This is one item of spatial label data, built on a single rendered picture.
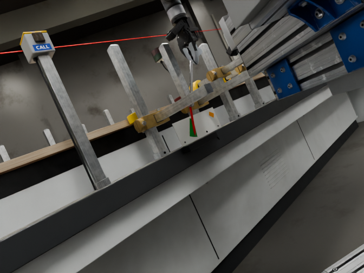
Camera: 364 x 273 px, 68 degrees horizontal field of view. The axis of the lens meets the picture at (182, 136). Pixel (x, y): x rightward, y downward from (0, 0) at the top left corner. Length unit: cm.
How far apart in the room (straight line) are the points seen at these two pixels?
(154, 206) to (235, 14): 69
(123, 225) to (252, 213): 91
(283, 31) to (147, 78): 536
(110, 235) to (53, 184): 30
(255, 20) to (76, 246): 73
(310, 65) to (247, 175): 110
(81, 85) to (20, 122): 132
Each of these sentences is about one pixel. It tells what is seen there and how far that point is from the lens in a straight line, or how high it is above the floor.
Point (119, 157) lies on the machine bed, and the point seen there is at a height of 76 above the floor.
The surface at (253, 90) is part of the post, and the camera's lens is 156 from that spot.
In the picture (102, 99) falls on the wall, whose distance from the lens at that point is 579.
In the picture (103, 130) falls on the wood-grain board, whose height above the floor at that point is 89.
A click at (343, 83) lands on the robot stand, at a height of 70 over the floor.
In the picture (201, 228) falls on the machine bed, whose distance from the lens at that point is 137.
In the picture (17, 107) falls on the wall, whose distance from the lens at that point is 609.
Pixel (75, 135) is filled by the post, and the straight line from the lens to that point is 89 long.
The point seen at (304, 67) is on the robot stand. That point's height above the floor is 77.
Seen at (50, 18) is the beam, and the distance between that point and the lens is 475.
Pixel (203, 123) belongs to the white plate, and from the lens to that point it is 117.
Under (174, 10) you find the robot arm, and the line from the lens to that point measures 125.
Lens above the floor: 75
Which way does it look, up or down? 1 degrees down
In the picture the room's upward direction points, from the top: 25 degrees counter-clockwise
